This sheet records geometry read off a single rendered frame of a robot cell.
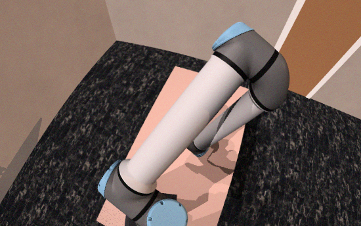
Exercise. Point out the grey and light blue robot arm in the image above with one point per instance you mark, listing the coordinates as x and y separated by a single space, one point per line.
240 54

